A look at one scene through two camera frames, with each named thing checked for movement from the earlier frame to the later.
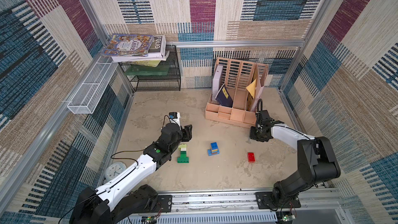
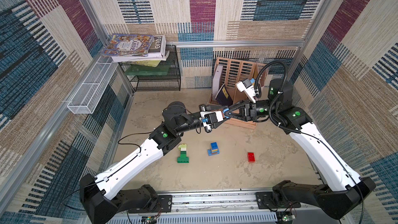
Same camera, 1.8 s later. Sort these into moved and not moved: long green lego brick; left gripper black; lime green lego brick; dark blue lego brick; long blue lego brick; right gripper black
Moved: left gripper black; right gripper black
Not moved: long blue lego brick; lime green lego brick; long green lego brick; dark blue lego brick
